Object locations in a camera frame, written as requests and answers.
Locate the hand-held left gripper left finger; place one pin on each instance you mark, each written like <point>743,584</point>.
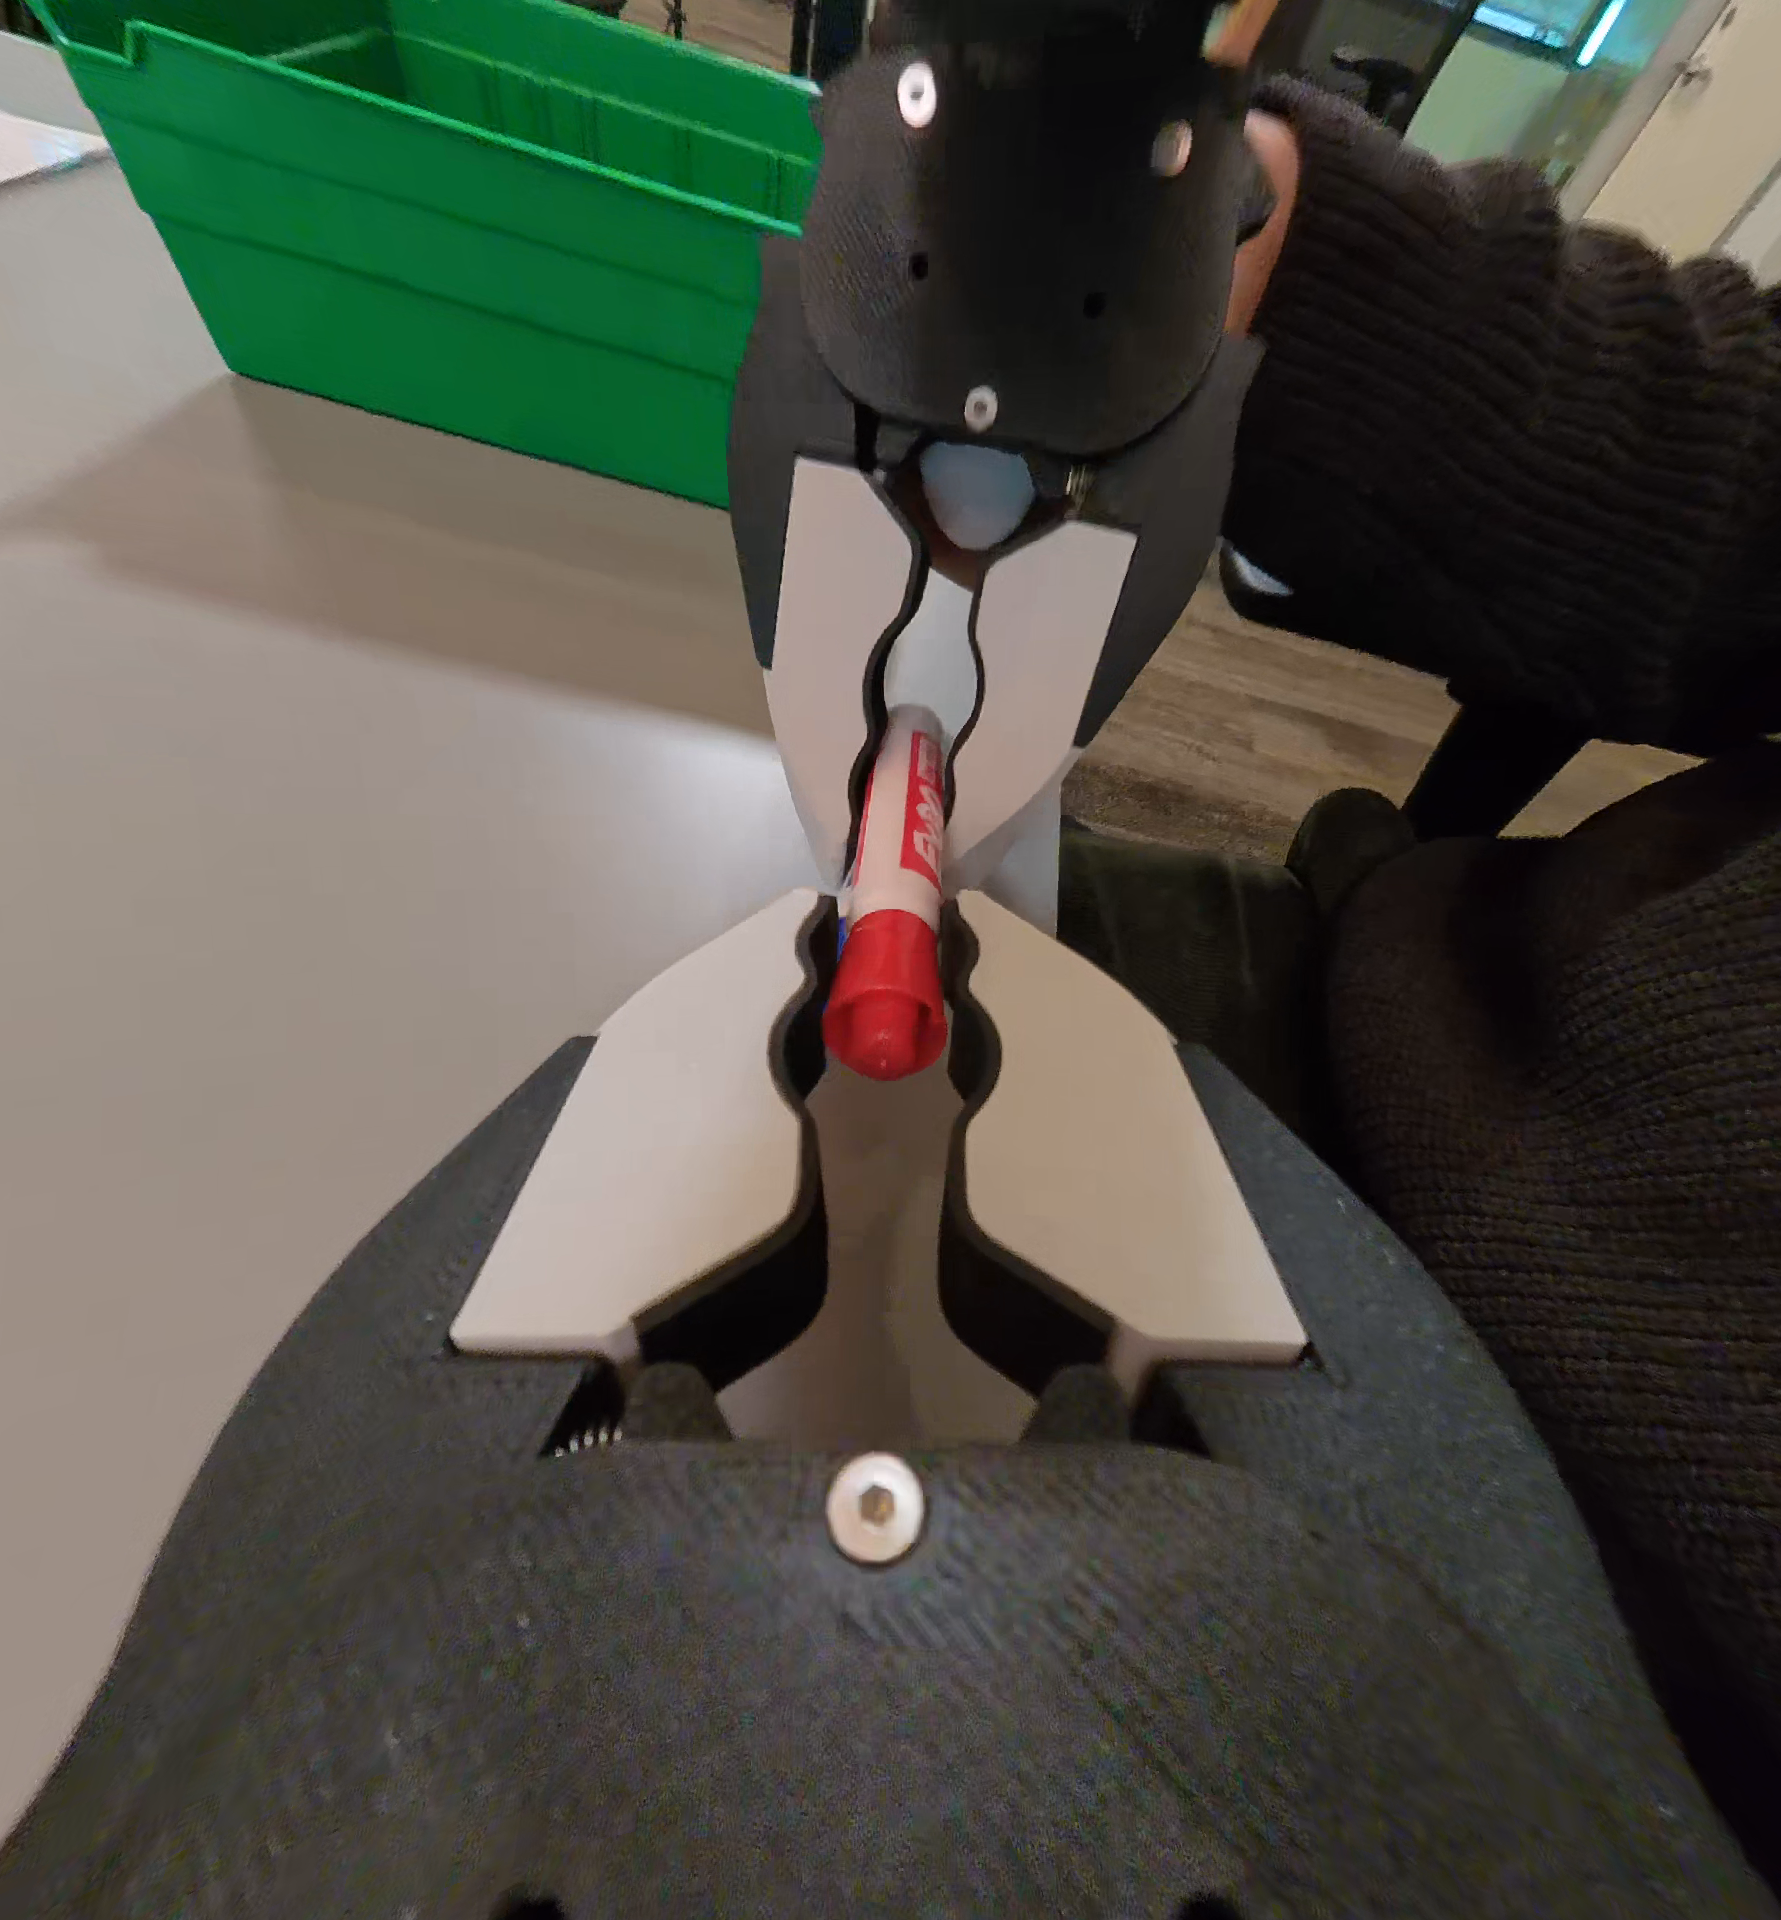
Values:
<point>651,1170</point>

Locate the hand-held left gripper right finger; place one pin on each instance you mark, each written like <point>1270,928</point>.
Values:
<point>1131,1170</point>

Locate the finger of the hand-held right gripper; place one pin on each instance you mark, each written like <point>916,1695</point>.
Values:
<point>829,630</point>
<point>1055,644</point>

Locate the red dry erase marker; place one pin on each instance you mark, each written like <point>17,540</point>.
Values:
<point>891,989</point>

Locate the grey desk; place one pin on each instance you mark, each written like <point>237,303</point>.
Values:
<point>304,901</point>

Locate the person's right hand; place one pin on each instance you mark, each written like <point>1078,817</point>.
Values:
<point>1270,209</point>

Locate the person's dark trouser leg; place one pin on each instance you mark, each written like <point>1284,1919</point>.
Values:
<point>1190,930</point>

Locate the green plastic bin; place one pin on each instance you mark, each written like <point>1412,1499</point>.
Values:
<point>456,300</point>

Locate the person's torso in black sweater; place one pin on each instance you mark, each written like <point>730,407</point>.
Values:
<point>1653,1200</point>

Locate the laminated paper sheet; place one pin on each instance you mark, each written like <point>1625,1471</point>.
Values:
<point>4,150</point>

